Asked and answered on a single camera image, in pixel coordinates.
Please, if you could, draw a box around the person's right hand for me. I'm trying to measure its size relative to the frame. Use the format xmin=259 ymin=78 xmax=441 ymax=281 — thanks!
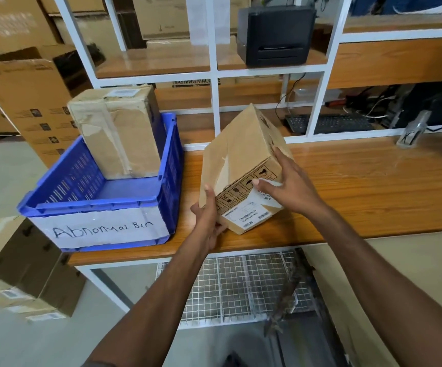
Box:
xmin=251 ymin=146 xmax=327 ymax=218

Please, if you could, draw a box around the person's left hand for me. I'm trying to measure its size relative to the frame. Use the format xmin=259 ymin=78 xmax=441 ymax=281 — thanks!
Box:
xmin=190 ymin=184 xmax=229 ymax=253

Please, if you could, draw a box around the small labelled cardboard box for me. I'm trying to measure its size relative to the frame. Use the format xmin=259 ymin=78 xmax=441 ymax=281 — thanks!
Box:
xmin=199 ymin=103 xmax=294 ymax=236

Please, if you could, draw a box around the person's left forearm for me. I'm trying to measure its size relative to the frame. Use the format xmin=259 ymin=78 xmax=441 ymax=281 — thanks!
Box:
xmin=81 ymin=237 xmax=214 ymax=367

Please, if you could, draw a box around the person's right forearm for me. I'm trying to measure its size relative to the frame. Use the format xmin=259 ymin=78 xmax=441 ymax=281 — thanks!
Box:
xmin=308 ymin=205 xmax=442 ymax=367

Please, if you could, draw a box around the blue plastic crate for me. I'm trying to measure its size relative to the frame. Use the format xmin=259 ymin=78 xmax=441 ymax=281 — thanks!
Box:
xmin=17 ymin=112 xmax=185 ymax=253

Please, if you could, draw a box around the black keyboard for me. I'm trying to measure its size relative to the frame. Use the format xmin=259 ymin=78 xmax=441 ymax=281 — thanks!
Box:
xmin=284 ymin=113 xmax=375 ymax=136

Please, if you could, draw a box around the white handwritten paper label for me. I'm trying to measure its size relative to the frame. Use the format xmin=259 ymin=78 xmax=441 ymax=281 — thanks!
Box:
xmin=29 ymin=206 xmax=170 ymax=250

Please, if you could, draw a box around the taped worn cardboard box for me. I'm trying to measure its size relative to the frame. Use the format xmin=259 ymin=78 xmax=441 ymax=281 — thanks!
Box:
xmin=67 ymin=85 xmax=167 ymax=181

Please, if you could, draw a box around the black label printer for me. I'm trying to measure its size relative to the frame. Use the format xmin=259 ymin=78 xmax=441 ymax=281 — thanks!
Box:
xmin=236 ymin=5 xmax=317 ymax=68

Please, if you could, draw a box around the white hanging paper sheet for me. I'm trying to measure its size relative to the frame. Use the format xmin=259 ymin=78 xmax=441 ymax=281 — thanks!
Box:
xmin=185 ymin=0 xmax=232 ymax=46

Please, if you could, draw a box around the brown cardboard box with stickers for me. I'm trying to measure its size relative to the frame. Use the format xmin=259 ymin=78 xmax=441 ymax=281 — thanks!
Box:
xmin=0 ymin=217 xmax=87 ymax=322

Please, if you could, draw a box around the plain brown cardboard carton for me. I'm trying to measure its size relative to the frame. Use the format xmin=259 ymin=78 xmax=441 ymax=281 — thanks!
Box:
xmin=131 ymin=0 xmax=252 ymax=41

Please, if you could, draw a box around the large open cardboard carton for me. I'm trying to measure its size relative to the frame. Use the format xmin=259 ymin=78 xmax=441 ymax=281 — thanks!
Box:
xmin=0 ymin=45 xmax=105 ymax=168

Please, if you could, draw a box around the blue fabric item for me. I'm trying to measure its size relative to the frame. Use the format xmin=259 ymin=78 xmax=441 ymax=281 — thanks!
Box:
xmin=350 ymin=0 xmax=442 ymax=16

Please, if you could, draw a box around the printed brown cardboard carton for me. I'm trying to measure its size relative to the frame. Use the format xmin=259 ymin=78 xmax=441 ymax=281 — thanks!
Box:
xmin=0 ymin=0 xmax=59 ymax=55

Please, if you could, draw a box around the white wire mesh shelf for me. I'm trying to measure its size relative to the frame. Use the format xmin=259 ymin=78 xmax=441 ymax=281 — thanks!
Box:
xmin=155 ymin=250 xmax=318 ymax=328

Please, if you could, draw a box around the black cable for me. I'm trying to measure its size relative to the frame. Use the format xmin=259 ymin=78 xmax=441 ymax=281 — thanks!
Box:
xmin=275 ymin=73 xmax=306 ymax=121

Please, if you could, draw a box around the white metal shelf frame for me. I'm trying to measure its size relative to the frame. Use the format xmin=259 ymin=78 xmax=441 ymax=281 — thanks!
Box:
xmin=50 ymin=0 xmax=442 ymax=151

